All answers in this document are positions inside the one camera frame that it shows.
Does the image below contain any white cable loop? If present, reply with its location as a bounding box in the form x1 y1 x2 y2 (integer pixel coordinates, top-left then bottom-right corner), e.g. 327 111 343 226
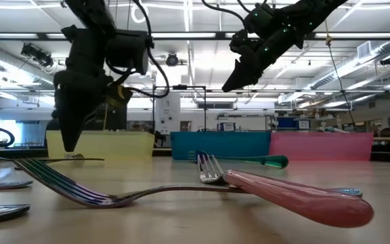
130 2 150 24

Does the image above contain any round black ceiling fixture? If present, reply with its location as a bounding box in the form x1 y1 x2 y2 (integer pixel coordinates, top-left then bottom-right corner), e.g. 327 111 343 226
165 52 180 68

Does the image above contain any pink-handled metal fork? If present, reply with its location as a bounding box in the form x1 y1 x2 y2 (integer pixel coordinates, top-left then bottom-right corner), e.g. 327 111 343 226
196 151 375 228

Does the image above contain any black computer monitor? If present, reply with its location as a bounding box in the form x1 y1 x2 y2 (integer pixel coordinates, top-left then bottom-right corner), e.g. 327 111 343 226
102 104 128 131

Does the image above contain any black hanging cable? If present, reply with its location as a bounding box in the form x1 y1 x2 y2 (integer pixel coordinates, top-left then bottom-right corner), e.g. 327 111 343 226
326 42 358 132

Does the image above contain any blue plastic bin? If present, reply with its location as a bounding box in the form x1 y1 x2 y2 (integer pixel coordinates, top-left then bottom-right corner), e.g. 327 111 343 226
170 131 272 161

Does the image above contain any pink plastic bin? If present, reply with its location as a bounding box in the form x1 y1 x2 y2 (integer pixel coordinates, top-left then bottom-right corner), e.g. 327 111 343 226
268 131 374 162

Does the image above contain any large iridescent rainbow fork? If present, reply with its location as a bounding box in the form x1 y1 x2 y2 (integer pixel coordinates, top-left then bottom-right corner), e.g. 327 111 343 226
12 157 364 209

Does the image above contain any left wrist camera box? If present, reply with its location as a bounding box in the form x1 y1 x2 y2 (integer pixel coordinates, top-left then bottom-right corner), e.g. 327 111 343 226
106 29 154 77

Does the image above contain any black knife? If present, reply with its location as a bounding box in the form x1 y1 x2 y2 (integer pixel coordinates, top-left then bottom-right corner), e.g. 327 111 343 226
0 155 106 164

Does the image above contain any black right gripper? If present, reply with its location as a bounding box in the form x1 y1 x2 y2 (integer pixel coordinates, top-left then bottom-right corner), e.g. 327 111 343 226
221 3 306 94

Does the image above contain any yellow hanging rope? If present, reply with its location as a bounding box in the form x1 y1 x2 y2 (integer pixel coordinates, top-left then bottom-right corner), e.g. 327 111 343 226
322 20 333 47

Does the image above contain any yellow plastic bin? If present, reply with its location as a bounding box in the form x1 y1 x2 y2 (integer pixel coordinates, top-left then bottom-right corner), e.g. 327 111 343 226
45 130 156 161

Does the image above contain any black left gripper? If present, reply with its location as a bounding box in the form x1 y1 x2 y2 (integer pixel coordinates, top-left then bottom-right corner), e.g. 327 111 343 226
53 26 113 153

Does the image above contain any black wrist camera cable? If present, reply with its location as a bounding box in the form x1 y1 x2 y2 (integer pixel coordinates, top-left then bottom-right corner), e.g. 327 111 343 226
127 0 171 100

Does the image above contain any green-handled utensil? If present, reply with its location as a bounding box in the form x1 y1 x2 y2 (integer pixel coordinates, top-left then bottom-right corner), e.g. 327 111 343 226
188 150 289 169

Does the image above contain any black ceiling camera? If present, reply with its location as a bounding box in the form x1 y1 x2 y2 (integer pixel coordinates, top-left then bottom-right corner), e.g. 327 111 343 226
20 43 54 68

